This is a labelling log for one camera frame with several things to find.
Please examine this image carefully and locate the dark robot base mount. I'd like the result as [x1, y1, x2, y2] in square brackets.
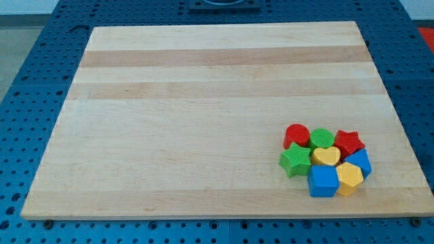
[189, 0, 261, 12]

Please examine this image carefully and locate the blue triangle block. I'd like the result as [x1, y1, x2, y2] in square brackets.
[344, 149, 372, 179]

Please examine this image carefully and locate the light wooden board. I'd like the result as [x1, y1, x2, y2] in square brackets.
[21, 21, 433, 220]

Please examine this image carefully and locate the blue cube block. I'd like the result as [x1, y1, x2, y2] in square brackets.
[307, 165, 340, 197]

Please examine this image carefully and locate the yellow heart block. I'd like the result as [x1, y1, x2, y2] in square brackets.
[311, 146, 341, 166]

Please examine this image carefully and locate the red star block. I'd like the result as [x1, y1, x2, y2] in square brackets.
[334, 130, 365, 160]

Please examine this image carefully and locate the green star block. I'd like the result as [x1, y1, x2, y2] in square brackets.
[279, 142, 311, 178]

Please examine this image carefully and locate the green cylinder block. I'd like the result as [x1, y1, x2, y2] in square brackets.
[308, 128, 335, 150]

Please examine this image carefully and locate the red cylinder block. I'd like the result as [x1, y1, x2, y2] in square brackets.
[282, 123, 310, 149]

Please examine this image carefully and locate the yellow hexagon block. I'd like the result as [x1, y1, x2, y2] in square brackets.
[336, 162, 364, 197]

